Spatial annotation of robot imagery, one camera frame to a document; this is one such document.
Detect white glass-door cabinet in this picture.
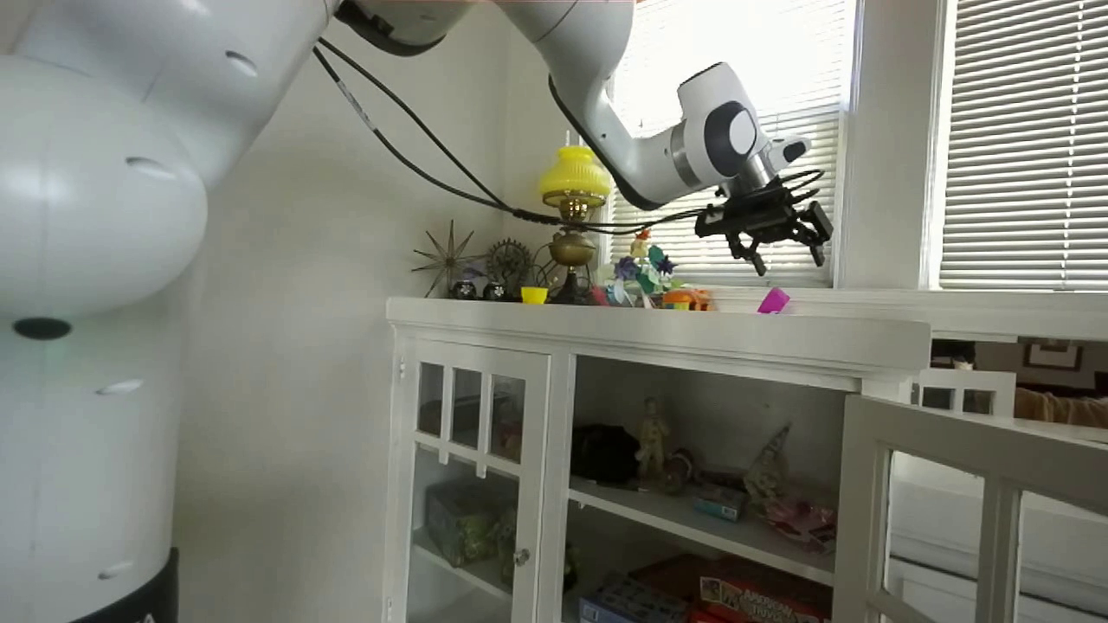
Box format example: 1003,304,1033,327
383,299,924,623

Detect red board game boxes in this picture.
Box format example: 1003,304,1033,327
640,556,832,623

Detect figurines on cabinet shelf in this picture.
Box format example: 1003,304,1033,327
633,402,837,552

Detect colourful toy flower figure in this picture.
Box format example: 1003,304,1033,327
614,230,675,304

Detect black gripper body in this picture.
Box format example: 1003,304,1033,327
693,185,835,256

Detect brass lamp yellow shade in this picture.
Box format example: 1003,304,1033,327
535,146,614,280

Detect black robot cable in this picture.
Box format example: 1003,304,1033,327
308,36,832,230

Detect small pink bowl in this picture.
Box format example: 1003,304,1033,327
757,289,791,316

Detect open white cabinet door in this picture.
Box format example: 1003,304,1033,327
832,397,1108,623

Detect metal starburst ornament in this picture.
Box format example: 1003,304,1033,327
415,225,472,295

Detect small yellow bowl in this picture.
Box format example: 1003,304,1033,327
518,289,547,304

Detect blue board game box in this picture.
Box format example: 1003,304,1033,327
577,578,685,623

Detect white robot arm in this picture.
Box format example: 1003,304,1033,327
0,0,650,623

